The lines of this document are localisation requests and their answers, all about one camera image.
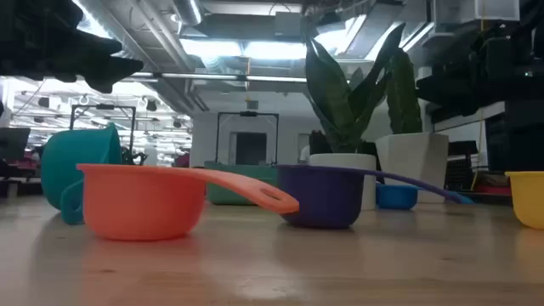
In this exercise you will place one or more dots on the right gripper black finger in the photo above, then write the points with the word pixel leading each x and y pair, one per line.
pixel 446 87
pixel 461 106

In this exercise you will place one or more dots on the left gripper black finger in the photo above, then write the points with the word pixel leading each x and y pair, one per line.
pixel 93 44
pixel 106 72

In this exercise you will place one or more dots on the teal plastic measuring cup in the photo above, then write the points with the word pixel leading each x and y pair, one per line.
pixel 72 157

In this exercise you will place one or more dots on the blue plastic measuring cup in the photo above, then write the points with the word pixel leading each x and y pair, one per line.
pixel 395 196

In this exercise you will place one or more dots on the yellow plastic measuring cup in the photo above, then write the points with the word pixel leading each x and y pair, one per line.
pixel 529 200

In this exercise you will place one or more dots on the orange plastic measuring cup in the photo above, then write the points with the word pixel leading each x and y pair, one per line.
pixel 140 204

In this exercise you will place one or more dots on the purple plastic measuring cup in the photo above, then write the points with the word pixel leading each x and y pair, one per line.
pixel 319 195

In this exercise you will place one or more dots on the teal plastic basket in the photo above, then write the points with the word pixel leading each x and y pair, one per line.
pixel 238 183

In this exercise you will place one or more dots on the green cactus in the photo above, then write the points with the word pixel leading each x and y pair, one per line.
pixel 404 98

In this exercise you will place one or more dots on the black equipment block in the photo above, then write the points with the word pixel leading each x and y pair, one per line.
pixel 518 140

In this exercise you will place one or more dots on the white hexagonal plant pot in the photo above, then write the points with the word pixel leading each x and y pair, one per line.
pixel 412 161

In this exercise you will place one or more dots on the red flat object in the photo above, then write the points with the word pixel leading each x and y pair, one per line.
pixel 493 189

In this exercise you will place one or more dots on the dark computer monitor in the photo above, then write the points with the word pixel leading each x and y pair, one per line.
pixel 13 144

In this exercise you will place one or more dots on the green striped snake plant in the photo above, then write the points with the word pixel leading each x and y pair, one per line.
pixel 336 110

